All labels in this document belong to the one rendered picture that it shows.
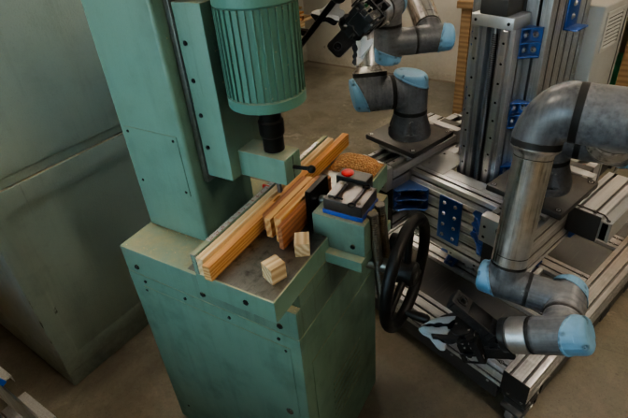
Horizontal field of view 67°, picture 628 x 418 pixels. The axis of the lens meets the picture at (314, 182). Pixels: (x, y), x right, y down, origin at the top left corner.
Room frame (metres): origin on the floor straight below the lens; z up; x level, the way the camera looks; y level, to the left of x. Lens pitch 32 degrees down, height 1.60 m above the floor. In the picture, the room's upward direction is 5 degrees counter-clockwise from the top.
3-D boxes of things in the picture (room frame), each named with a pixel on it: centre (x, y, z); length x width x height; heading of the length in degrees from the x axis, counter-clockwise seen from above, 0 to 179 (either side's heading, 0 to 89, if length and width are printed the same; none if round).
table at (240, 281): (0.96, -0.01, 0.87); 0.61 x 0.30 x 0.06; 148
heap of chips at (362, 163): (1.18, -0.12, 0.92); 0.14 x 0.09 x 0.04; 58
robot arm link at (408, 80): (1.53, -0.35, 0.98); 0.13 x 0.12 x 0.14; 93
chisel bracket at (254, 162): (1.02, 0.10, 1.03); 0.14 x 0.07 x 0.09; 58
